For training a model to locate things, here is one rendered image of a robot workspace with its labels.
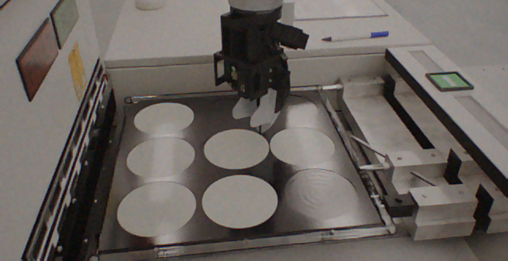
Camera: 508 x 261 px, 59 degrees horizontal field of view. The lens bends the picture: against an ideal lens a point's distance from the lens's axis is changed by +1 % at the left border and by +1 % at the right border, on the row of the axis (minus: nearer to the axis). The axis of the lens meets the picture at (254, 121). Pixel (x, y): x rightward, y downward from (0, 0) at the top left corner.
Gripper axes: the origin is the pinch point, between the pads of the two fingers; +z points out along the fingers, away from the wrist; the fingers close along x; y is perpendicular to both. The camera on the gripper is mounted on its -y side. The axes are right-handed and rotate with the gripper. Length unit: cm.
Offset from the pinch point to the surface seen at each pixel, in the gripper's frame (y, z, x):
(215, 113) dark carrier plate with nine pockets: 1.5, 1.4, -9.7
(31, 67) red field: 30.0, -19.1, -6.7
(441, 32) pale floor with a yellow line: -292, 91, -65
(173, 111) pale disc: 6.0, 1.3, -15.6
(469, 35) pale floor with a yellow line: -299, 91, -47
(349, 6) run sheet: -43.6, -5.5, -10.9
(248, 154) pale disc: 6.7, 1.2, 2.5
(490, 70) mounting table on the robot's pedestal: -64, 9, 18
